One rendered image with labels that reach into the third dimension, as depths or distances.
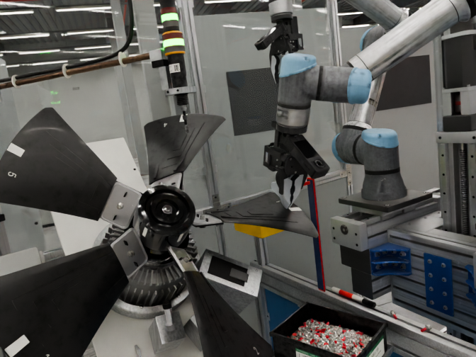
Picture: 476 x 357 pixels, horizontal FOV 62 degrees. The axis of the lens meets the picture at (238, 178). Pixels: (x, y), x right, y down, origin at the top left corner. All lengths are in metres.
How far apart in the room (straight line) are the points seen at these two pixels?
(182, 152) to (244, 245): 0.98
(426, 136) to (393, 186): 3.86
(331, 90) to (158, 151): 0.45
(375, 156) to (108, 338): 0.97
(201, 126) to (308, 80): 0.31
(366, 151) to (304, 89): 0.60
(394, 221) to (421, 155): 3.81
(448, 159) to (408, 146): 3.72
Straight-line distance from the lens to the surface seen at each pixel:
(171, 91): 0.87
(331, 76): 0.88
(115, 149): 1.26
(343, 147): 1.52
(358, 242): 1.36
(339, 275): 2.37
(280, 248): 2.02
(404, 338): 1.07
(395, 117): 4.97
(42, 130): 0.94
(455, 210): 1.42
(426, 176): 5.32
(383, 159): 1.41
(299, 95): 0.88
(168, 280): 0.94
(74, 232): 1.10
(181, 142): 1.01
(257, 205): 1.00
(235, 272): 0.98
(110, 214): 0.90
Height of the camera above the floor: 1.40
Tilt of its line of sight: 10 degrees down
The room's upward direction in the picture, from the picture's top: 8 degrees counter-clockwise
